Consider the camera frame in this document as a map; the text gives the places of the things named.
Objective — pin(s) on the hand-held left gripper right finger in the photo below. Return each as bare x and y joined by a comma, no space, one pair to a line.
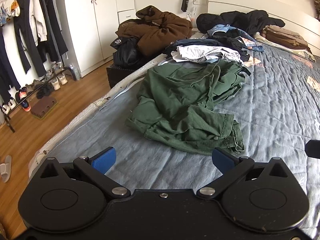
222,160

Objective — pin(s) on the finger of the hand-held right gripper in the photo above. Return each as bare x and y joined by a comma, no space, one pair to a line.
313,149

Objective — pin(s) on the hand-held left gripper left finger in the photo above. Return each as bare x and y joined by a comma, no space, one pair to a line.
105,160

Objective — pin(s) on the green t-shirt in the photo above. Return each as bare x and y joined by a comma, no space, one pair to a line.
175,100

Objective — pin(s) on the black clothes rack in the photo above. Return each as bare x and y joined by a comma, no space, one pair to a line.
8,120

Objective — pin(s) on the stack of folded brown clothes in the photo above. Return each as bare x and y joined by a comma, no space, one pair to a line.
285,36

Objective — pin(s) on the hanging dark navy clothes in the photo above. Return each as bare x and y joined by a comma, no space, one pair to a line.
6,67

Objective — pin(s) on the black ribbed stool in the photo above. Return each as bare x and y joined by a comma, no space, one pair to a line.
117,76

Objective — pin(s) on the row of shoes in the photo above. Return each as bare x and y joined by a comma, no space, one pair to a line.
56,80

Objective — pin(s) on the beige slipper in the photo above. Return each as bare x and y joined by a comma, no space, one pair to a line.
4,173
7,160

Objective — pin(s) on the black puffer jacket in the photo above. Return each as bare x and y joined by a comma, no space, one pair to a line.
127,52

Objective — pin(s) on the black crumpled garment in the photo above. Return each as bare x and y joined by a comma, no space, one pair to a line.
230,41

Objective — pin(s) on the dark navy garment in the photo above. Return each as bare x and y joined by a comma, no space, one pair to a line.
175,47

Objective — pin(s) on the brown jacket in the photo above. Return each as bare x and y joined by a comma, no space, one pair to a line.
155,32

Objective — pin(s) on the tabby cat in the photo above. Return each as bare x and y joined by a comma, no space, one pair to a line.
317,5

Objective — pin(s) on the white wardrobe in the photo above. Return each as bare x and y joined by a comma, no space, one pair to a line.
82,17

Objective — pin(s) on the white drawer unit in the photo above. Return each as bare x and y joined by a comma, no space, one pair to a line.
127,17

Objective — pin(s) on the hanging black trousers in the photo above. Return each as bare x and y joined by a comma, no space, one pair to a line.
25,30
51,25

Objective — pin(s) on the white lotion bottle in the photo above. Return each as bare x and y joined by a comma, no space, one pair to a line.
189,17

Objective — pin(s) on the white headboard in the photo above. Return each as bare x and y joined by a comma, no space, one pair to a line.
250,2

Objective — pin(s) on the hanging white hoodie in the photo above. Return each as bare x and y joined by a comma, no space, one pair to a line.
36,12

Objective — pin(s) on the small hanging laundry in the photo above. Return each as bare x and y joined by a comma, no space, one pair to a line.
15,8

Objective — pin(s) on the white wall socket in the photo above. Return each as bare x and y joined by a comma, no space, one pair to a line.
197,1

